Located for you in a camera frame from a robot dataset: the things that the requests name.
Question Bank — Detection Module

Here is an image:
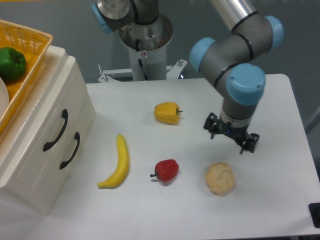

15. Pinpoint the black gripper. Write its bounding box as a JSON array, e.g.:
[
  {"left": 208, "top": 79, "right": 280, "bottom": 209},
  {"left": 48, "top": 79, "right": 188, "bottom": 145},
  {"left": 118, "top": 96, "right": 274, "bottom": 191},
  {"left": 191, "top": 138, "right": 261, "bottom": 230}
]
[{"left": 203, "top": 112, "right": 260, "bottom": 155}]

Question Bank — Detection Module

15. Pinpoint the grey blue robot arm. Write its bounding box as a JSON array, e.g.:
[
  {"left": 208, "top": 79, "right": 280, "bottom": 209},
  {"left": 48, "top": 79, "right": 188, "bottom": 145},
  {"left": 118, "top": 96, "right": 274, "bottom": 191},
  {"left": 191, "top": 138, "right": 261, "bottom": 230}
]
[{"left": 91, "top": 0, "right": 284, "bottom": 153}]

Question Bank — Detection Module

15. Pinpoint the white drawer cabinet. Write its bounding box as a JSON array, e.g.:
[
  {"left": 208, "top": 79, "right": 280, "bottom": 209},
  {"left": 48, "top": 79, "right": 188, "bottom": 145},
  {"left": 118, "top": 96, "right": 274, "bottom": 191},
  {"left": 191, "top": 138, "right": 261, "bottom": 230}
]
[{"left": 0, "top": 46, "right": 96, "bottom": 214}]

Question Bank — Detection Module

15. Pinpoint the beige bread roll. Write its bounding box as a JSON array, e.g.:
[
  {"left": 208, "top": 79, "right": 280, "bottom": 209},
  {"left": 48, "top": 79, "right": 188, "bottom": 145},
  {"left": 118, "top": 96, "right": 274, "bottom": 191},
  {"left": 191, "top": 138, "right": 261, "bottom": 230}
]
[{"left": 205, "top": 162, "right": 236, "bottom": 196}]

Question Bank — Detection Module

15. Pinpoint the yellow bell pepper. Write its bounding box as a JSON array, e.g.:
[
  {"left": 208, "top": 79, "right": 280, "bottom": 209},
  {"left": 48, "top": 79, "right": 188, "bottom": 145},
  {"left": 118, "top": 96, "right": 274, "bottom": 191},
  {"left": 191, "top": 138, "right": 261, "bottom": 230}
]
[{"left": 153, "top": 101, "right": 183, "bottom": 125}]

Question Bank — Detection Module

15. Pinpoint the red bell pepper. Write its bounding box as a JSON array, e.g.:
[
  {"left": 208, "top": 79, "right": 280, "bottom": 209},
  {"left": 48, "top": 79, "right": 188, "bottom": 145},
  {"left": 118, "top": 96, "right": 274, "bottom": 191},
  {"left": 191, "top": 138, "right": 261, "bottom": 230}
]
[{"left": 150, "top": 159, "right": 179, "bottom": 182}]

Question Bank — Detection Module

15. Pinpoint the black corner object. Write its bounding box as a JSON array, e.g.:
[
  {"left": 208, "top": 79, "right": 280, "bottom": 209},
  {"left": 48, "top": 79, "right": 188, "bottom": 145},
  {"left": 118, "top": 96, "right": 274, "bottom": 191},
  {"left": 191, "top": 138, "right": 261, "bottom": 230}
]
[{"left": 308, "top": 202, "right": 320, "bottom": 229}]

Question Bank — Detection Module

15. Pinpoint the yellow banana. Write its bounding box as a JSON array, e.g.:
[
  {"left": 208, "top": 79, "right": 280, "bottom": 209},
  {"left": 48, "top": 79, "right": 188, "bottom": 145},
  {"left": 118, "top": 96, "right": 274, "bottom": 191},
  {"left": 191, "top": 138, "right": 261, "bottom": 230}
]
[{"left": 97, "top": 133, "right": 130, "bottom": 189}]

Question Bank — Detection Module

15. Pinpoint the yellow wicker basket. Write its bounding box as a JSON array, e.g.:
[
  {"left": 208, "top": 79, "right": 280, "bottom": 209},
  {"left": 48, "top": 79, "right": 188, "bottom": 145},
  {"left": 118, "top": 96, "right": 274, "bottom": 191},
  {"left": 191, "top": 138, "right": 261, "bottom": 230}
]
[{"left": 0, "top": 20, "right": 53, "bottom": 132}]

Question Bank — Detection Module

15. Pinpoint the white plate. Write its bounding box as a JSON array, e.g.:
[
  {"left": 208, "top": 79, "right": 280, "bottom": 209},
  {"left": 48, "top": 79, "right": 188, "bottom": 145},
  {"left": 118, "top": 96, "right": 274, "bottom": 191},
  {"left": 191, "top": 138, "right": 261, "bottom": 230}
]
[{"left": 0, "top": 78, "right": 10, "bottom": 118}]

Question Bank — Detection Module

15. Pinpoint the green bell pepper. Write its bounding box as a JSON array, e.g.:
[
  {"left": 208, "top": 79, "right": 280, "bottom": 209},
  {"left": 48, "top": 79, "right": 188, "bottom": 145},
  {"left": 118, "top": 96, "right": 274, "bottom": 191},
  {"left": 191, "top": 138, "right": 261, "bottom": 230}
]
[{"left": 0, "top": 47, "right": 26, "bottom": 81}]

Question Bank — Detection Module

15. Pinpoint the black pedestal cable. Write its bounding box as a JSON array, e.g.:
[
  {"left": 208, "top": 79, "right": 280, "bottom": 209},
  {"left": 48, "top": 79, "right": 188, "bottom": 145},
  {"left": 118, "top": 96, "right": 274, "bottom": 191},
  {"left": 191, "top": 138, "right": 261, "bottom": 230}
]
[{"left": 134, "top": 38, "right": 151, "bottom": 81}]

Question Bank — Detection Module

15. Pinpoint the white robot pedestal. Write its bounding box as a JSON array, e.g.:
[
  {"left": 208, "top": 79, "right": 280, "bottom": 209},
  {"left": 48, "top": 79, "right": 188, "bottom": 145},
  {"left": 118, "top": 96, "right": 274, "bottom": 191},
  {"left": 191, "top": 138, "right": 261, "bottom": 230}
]
[{"left": 98, "top": 13, "right": 188, "bottom": 83}]

